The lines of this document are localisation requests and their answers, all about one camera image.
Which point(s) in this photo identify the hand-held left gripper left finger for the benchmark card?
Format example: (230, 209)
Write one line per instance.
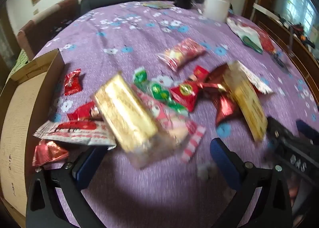
(87, 168)

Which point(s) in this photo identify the dark metal tool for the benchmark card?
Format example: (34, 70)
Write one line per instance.
(280, 61)

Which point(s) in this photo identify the brown wooden chair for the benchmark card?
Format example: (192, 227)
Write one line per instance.
(47, 26)

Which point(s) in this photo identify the brown cardboard box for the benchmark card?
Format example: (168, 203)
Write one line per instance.
(17, 118)

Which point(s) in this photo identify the small red square packet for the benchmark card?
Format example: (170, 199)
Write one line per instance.
(201, 73)

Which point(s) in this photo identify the pink snack packet yellow filling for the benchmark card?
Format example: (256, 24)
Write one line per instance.
(184, 52)

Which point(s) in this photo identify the red plastic bag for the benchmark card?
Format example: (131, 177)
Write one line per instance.
(268, 41)

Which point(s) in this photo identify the dark red foil bow candy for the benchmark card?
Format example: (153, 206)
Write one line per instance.
(223, 103)

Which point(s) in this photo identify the flat green booklet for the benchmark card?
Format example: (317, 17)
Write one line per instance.
(158, 5)

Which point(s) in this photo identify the pink striped clear packet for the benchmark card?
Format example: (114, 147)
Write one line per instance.
(174, 128)

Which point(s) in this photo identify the white plastic jar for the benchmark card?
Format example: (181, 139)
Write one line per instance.
(215, 6)

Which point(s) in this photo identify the wooden cabinet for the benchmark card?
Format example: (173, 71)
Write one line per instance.
(294, 48)

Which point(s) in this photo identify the white red striped packet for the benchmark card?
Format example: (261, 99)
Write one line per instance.
(74, 132)

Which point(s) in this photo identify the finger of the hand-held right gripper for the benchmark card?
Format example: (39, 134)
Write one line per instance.
(309, 130)
(279, 128)

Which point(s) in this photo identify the purple floral tablecloth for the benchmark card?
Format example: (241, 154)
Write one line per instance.
(129, 33)

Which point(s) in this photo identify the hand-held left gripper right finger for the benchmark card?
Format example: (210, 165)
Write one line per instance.
(224, 163)

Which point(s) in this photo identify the red packet gold circle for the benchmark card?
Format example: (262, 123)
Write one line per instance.
(185, 94)

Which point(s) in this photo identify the small red candy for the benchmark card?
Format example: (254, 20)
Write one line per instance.
(72, 82)

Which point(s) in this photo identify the black small object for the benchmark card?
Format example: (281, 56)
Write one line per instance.
(183, 1)

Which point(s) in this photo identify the green patterned cushion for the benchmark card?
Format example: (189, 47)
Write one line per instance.
(21, 62)

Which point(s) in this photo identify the large gold snack packet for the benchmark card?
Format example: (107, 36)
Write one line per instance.
(124, 113)

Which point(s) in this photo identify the white green plastic bag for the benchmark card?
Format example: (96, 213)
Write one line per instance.
(245, 33)

